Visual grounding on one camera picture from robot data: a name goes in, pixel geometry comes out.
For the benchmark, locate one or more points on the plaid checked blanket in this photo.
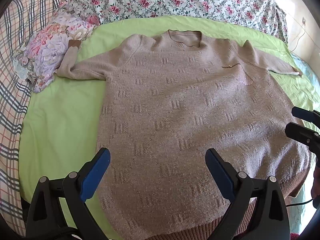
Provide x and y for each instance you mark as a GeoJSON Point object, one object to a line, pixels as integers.
{"type": "Point", "coordinates": [19, 21]}

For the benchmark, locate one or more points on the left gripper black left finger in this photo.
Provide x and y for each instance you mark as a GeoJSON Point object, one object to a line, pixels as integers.
{"type": "Point", "coordinates": [58, 208]}

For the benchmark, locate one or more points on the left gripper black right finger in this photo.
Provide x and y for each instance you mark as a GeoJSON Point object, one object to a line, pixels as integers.
{"type": "Point", "coordinates": [257, 209]}

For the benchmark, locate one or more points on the purple pink floral pillow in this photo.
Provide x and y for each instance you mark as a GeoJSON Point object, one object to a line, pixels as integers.
{"type": "Point", "coordinates": [38, 58]}

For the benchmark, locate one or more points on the beige knitted sweater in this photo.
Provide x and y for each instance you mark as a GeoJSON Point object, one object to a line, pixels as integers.
{"type": "Point", "coordinates": [168, 99]}

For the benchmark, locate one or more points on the white pink floral quilt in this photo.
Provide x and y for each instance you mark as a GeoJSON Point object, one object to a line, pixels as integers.
{"type": "Point", "coordinates": [262, 15]}

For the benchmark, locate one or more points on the light green bed sheet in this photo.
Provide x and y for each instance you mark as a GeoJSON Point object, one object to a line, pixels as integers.
{"type": "Point", "coordinates": [61, 125]}

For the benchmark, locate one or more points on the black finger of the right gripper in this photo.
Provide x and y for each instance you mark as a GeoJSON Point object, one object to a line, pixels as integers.
{"type": "Point", "coordinates": [309, 116]}
{"type": "Point", "coordinates": [303, 135]}

